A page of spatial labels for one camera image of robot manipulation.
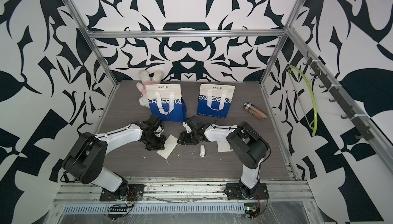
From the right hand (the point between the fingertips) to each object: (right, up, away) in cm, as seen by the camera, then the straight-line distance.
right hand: (180, 139), depth 90 cm
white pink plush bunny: (-26, +37, +22) cm, 50 cm away
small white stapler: (+13, -6, -5) cm, 15 cm away
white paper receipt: (-5, -2, 0) cm, 6 cm away
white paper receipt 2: (+25, -4, 0) cm, 25 cm away
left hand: (-9, -3, -1) cm, 10 cm away
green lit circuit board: (+34, -26, -18) cm, 47 cm away
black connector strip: (-27, -29, -17) cm, 43 cm away
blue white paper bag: (-8, +22, -2) cm, 23 cm away
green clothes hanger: (+61, +24, -21) cm, 69 cm away
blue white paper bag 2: (+20, +23, 0) cm, 30 cm away
